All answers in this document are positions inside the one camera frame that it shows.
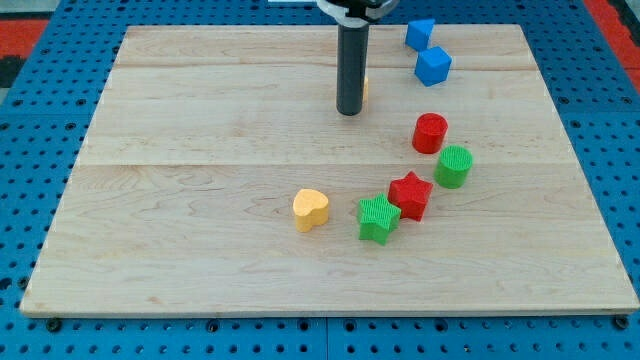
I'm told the yellow heart block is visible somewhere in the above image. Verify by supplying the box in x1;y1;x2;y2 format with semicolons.
292;189;329;232

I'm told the yellow block behind rod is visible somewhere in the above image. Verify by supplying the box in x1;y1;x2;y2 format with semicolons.
362;75;369;103

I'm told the blue cube block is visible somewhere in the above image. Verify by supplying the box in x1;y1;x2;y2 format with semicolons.
414;46;452;86

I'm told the green star block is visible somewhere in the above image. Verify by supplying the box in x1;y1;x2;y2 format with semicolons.
357;193;401;246

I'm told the wooden board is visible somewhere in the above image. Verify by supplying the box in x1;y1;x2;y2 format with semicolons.
20;24;639;318

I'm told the red star block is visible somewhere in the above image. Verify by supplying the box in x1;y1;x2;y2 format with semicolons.
387;171;433;222

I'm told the green cylinder block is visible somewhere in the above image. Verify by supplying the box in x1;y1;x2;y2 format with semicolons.
434;145;473;189

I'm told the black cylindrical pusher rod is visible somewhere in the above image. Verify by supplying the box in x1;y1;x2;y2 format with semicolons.
336;25;369;116

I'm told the blue triangular block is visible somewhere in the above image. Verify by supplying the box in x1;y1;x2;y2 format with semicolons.
405;18;436;52

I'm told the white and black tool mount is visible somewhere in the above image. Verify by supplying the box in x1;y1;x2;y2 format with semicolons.
316;0;400;27

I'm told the red cylinder block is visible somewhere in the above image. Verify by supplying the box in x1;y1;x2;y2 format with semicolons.
412;113;448;154

